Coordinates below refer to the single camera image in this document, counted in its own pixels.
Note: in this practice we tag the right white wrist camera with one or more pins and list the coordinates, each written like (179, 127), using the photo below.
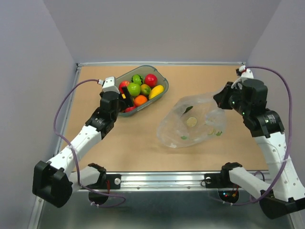
(243, 73)

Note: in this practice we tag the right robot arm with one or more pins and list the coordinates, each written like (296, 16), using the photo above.
(285, 194)

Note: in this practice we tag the green toy watermelon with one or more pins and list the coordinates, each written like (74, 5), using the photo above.
(137, 79)

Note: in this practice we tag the red apple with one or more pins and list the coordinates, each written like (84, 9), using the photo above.
(123, 84)
(151, 80)

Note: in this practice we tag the aluminium front rail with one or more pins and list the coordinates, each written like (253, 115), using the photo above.
(162, 180)

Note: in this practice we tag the orange toy fruit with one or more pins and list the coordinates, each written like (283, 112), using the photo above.
(140, 100)

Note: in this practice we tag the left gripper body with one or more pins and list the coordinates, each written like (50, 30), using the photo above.
(116, 111)

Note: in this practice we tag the green fruit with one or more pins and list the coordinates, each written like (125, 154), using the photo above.
(134, 89)

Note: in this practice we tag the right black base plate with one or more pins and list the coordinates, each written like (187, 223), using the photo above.
(214, 180)

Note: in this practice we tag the red toy strawberry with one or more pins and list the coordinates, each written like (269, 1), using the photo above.
(129, 109)

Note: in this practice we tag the yellow toy mango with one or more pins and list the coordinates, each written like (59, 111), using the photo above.
(155, 91)

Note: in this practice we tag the red apple right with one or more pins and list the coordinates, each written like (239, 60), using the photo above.
(151, 80)

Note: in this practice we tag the clear plastic bag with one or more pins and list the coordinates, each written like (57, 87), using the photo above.
(192, 120)

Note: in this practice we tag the grey-green plastic basin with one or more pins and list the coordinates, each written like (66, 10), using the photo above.
(142, 71)

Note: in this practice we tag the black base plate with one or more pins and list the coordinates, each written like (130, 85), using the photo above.
(214, 180)
(114, 181)

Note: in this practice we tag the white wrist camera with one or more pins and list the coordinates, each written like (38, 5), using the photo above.
(109, 84)
(243, 73)

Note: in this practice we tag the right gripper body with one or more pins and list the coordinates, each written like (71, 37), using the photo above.
(235, 101)

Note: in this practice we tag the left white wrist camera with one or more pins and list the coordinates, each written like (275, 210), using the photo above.
(109, 84)

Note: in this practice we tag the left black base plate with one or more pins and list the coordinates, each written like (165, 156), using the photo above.
(114, 181)

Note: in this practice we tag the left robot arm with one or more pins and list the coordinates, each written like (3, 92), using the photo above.
(67, 160)

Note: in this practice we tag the red apple left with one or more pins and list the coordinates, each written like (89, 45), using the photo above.
(123, 84)

